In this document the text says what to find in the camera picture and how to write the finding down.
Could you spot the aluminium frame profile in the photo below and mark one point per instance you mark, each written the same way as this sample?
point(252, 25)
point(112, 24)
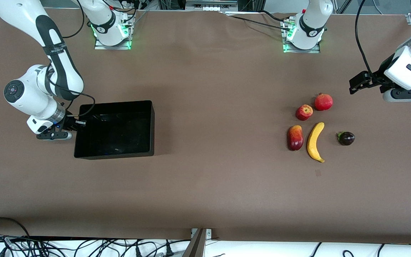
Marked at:
point(344, 5)

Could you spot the black rectangular plastic tray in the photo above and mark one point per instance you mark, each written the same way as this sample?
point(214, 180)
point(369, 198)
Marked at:
point(120, 132)

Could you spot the grey metal profile beam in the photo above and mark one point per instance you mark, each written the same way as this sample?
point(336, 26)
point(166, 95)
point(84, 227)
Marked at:
point(196, 246)

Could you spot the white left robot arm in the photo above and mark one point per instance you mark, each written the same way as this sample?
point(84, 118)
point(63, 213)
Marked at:
point(410, 67)

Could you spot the white power strip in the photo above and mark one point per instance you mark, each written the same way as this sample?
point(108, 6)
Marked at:
point(211, 8)

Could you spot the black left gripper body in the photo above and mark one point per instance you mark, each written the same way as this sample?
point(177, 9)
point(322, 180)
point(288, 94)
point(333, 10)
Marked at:
point(379, 76)

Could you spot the red pomegranate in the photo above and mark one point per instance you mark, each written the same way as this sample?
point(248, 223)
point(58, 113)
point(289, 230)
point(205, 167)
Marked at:
point(323, 102)

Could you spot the dark purple mangosteen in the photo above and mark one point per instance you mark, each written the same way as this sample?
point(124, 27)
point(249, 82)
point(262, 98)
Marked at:
point(346, 138)

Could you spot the red yellow mango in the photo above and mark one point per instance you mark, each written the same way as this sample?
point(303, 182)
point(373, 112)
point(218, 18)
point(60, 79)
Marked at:
point(295, 138)

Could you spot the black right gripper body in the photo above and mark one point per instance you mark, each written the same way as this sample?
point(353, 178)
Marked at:
point(68, 123)

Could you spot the red apple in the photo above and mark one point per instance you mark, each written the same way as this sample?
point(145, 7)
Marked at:
point(304, 112)

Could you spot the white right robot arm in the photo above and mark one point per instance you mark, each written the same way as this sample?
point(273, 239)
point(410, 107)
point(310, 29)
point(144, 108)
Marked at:
point(30, 96)

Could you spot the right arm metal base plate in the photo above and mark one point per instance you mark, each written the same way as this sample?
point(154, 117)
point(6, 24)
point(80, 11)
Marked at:
point(100, 45)

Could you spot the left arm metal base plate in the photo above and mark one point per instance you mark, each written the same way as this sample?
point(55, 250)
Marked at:
point(314, 50)

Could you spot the yellow banana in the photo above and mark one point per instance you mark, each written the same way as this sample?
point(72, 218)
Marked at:
point(314, 142)

